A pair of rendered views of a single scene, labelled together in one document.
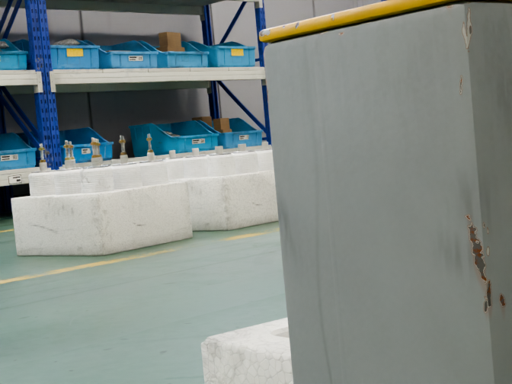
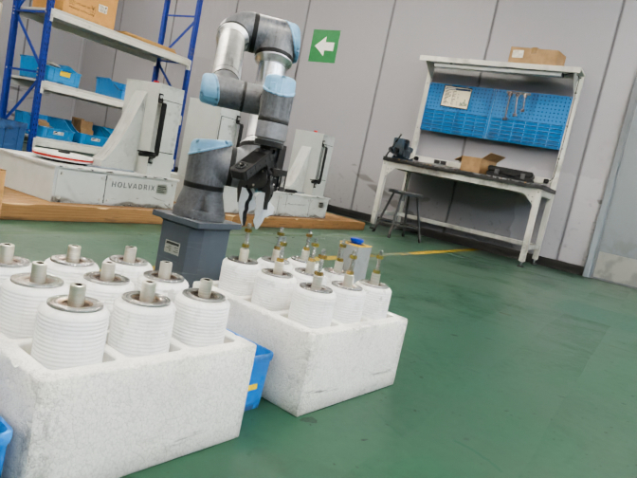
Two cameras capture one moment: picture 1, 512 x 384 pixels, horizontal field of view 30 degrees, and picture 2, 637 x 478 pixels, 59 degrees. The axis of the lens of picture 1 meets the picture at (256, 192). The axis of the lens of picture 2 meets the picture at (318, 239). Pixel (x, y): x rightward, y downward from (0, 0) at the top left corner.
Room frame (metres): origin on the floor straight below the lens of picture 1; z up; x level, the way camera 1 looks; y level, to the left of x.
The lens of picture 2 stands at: (1.83, -0.57, 0.51)
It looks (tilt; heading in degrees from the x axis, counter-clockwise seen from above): 7 degrees down; 166
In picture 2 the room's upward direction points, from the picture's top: 12 degrees clockwise
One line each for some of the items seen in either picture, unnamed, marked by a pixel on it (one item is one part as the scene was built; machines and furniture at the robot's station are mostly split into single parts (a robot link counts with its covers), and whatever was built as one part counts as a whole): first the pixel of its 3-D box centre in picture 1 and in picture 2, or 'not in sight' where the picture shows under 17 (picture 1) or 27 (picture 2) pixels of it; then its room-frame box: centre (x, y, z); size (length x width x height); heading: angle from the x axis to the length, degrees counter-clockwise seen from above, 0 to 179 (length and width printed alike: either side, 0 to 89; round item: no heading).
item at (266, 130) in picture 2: not in sight; (269, 132); (0.46, -0.39, 0.57); 0.08 x 0.08 x 0.05
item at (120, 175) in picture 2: not in sight; (97, 132); (-1.63, -1.09, 0.45); 0.82 x 0.57 x 0.74; 135
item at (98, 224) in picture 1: (103, 218); not in sight; (2.99, 0.48, 0.09); 0.39 x 0.39 x 0.18; 52
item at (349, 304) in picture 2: not in sight; (338, 322); (0.58, -0.16, 0.16); 0.10 x 0.10 x 0.18
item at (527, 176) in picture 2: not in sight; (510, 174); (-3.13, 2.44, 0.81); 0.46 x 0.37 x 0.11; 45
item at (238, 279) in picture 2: not in sight; (235, 296); (0.47, -0.40, 0.16); 0.10 x 0.10 x 0.18
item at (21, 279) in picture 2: not in sight; (37, 281); (0.91, -0.76, 0.25); 0.08 x 0.08 x 0.01
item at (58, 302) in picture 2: not in sight; (75, 303); (1.00, -0.69, 0.25); 0.08 x 0.08 x 0.01
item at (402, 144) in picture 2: not in sight; (401, 147); (-3.64, 1.47, 0.87); 0.41 x 0.17 x 0.25; 135
